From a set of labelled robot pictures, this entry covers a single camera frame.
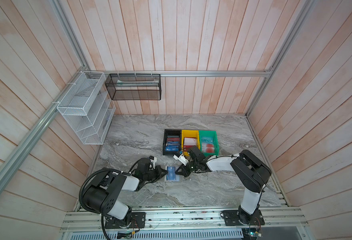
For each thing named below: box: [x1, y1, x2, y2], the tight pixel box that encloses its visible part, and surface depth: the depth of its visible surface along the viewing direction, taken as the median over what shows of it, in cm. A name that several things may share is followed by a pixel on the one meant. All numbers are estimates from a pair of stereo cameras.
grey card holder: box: [164, 166, 180, 182], surface depth 90 cm
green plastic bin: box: [198, 130, 220, 157], surface depth 103 cm
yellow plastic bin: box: [181, 129, 201, 157], surface depth 103 cm
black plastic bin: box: [163, 129, 182, 156], surface depth 103 cm
